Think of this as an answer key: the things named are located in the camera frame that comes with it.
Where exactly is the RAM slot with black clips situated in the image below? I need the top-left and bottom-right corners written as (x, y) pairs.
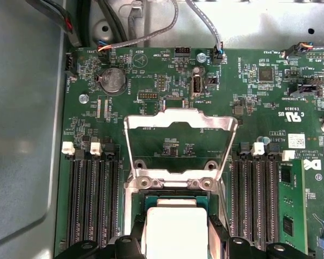
top-left (263, 142), bottom-right (281, 248)
top-left (75, 148), bottom-right (89, 250)
top-left (102, 144), bottom-right (121, 250)
top-left (230, 141), bottom-right (251, 245)

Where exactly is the metal CPU socket cover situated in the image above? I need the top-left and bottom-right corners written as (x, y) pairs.
top-left (123, 107), bottom-right (239, 181)

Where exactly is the black cable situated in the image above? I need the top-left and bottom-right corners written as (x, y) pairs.
top-left (101, 0), bottom-right (126, 45)

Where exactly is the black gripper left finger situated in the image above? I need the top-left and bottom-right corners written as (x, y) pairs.
top-left (53, 214), bottom-right (148, 259)

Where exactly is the white barcode sticker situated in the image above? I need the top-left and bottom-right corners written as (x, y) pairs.
top-left (287, 132), bottom-right (306, 148)

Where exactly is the green motherboard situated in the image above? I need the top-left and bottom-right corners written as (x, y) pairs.
top-left (53, 47), bottom-right (324, 259)

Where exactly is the silver topped CPU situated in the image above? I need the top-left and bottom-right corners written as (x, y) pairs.
top-left (144, 195), bottom-right (221, 259)

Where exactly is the RAM slot with white clips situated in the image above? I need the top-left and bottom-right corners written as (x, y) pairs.
top-left (87, 141), bottom-right (103, 250)
top-left (245, 141), bottom-right (266, 251)
top-left (61, 141), bottom-right (78, 250)

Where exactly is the black square chip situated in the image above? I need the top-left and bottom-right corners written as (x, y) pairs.
top-left (258, 66), bottom-right (275, 83)

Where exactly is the black and grey PC case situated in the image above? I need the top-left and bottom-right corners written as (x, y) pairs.
top-left (0, 0), bottom-right (324, 259)

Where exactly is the silver coin battery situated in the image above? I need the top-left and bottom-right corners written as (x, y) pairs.
top-left (98, 67), bottom-right (127, 95)

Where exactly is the green RAM stick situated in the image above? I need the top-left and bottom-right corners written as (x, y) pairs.
top-left (278, 149), bottom-right (308, 256)

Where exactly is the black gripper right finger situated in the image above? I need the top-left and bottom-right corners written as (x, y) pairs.
top-left (207, 214), bottom-right (310, 259)

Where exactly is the silver internal USB port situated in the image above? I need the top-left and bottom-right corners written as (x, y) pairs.
top-left (190, 73), bottom-right (205, 99)

